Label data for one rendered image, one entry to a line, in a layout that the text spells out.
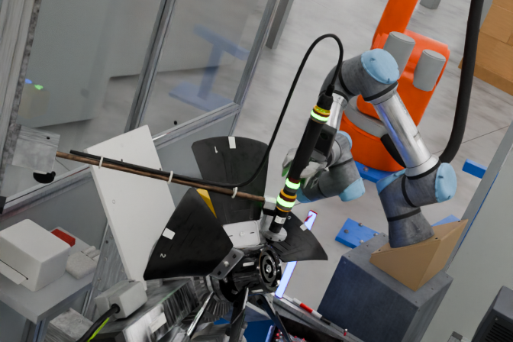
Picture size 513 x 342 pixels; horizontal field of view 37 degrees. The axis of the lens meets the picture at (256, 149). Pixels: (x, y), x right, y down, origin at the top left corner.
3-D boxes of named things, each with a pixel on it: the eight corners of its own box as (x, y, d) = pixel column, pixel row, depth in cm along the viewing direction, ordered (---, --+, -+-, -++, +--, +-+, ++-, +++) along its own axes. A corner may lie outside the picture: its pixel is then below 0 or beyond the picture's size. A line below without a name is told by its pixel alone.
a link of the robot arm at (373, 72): (427, 195, 253) (349, 53, 241) (466, 185, 243) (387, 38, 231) (413, 215, 245) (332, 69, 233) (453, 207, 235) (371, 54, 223)
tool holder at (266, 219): (254, 237, 192) (266, 204, 188) (250, 221, 198) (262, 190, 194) (287, 243, 195) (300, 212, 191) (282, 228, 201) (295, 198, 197)
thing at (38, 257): (-21, 268, 209) (-15, 235, 205) (20, 246, 223) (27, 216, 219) (25, 299, 204) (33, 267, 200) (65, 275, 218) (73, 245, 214)
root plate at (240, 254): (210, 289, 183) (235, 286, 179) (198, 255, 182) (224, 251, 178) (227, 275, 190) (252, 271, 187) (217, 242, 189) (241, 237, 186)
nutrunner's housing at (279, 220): (263, 243, 196) (326, 85, 177) (261, 235, 199) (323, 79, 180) (277, 246, 197) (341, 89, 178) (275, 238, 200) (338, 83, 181)
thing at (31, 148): (4, 166, 175) (11, 134, 171) (10, 152, 181) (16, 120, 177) (50, 175, 177) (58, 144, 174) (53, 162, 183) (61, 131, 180)
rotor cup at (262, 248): (224, 313, 189) (268, 308, 183) (205, 259, 187) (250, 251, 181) (250, 288, 202) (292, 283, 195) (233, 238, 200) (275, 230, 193)
